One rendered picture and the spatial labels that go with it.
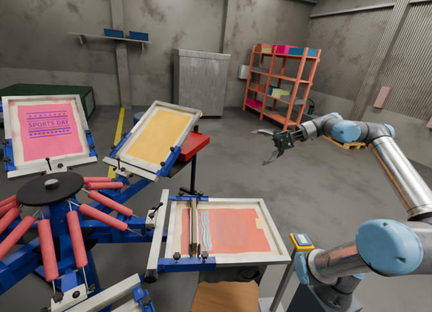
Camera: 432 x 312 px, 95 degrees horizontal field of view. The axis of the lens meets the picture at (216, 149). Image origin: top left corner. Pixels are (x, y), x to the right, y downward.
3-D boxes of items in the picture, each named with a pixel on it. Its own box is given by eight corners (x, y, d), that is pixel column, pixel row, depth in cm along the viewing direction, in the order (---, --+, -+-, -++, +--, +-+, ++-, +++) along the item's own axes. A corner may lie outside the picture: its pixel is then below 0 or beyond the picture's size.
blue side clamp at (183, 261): (214, 262, 124) (215, 255, 121) (215, 270, 120) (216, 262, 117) (164, 264, 120) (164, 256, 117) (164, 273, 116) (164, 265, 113)
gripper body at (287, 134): (274, 134, 79) (303, 123, 78) (269, 134, 87) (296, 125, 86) (280, 152, 79) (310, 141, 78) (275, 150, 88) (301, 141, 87)
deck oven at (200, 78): (211, 109, 808) (216, 53, 717) (222, 119, 706) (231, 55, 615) (171, 109, 752) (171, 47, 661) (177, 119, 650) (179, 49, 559)
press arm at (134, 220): (157, 222, 142) (157, 217, 139) (155, 229, 136) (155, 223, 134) (131, 222, 139) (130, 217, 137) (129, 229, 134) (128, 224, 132)
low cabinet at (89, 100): (96, 109, 666) (92, 85, 633) (86, 127, 524) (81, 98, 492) (25, 108, 600) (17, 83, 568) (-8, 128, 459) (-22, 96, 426)
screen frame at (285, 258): (261, 201, 179) (262, 198, 177) (290, 264, 127) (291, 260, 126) (171, 201, 168) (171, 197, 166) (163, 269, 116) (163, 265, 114)
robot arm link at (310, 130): (305, 121, 86) (311, 139, 87) (295, 125, 87) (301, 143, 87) (313, 119, 79) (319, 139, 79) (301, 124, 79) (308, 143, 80)
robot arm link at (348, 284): (362, 294, 81) (377, 273, 75) (330, 293, 80) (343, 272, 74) (344, 265, 92) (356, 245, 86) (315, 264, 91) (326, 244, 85)
